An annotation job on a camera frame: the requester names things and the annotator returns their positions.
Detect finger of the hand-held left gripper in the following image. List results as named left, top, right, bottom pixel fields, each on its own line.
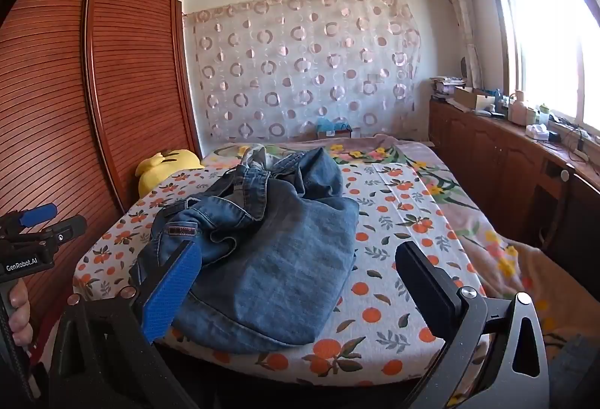
left=19, top=215, right=88, bottom=247
left=0, top=203, right=58, bottom=229

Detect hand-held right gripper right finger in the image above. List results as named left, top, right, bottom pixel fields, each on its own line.
left=395, top=241, right=550, bottom=409

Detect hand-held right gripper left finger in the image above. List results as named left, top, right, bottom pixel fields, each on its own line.
left=49, top=240, right=203, bottom=409

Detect blue denim pants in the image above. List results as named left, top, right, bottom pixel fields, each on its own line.
left=129, top=145, right=361, bottom=354

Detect person's left hand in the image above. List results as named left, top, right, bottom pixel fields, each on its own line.
left=9, top=278, right=33, bottom=346

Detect orange fruit print bed sheet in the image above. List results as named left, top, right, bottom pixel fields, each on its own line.
left=72, top=156, right=493, bottom=391

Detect pink floral blanket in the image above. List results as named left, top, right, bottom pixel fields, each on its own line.
left=206, top=133, right=570, bottom=391

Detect yellow plush toy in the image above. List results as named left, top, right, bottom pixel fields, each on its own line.
left=136, top=149, right=206, bottom=196

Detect brown wooden wardrobe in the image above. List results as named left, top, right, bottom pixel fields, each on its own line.
left=0, top=0, right=203, bottom=344

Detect brown wooden side cabinet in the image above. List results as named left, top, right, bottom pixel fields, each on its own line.
left=429, top=100, right=600, bottom=279

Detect dark denim cloth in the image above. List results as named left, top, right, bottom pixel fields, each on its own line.
left=548, top=334, right=600, bottom=409

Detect small box with blue packets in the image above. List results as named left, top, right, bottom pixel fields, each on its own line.
left=315, top=117, right=353, bottom=140

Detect open cardboard box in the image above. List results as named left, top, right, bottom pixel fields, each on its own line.
left=452, top=87, right=502, bottom=114

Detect pink thermos jug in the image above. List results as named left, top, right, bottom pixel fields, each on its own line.
left=508, top=90, right=528, bottom=126

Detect stack of papers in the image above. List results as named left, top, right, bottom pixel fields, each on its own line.
left=431, top=75, right=467, bottom=100

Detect circle pattern sheer curtain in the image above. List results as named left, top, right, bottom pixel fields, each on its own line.
left=182, top=0, right=422, bottom=145

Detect white wrapped pipe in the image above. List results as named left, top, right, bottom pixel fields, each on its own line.
left=438, top=0, right=483, bottom=88

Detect bright window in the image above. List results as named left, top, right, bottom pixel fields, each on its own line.
left=487, top=0, right=600, bottom=133

